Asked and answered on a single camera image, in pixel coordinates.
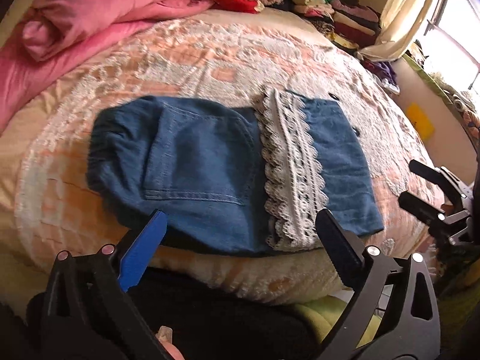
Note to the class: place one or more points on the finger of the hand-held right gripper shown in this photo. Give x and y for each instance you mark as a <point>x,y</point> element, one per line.
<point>416,204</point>
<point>427,170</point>

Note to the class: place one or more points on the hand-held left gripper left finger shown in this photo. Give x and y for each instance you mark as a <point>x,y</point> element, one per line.
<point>144,247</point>

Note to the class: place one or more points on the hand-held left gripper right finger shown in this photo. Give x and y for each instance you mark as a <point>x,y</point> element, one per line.
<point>339,251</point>

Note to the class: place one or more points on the blue pants with lace trim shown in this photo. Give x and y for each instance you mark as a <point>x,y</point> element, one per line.
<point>202,165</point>

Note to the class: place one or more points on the person's left hand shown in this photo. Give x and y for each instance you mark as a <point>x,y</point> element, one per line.
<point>170,347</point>

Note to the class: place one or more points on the yellow card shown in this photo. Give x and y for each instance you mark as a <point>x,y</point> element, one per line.
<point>420,122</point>

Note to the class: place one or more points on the green sheet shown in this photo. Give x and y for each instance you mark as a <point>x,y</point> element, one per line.
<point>330,318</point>

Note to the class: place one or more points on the green ledge cover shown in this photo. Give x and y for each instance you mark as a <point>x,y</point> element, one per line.
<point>442,90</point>

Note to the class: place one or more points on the purple clothes heap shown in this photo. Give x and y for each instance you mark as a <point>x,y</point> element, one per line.
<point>382,73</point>

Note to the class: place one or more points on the person's black clothing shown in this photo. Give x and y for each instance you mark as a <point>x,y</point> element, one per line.
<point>225,318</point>

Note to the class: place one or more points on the window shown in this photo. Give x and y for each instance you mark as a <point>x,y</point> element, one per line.
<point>453,37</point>

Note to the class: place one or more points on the cream curtain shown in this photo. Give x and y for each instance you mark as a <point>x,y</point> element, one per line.
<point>405,15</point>

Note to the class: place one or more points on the pile of folded clothes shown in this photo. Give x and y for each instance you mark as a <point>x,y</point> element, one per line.
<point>337,15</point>

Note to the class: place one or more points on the peach quilted bedspread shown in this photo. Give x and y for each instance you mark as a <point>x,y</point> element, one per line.
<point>187,56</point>

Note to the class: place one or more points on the pink duvet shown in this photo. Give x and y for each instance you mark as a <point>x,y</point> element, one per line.
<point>93,3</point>

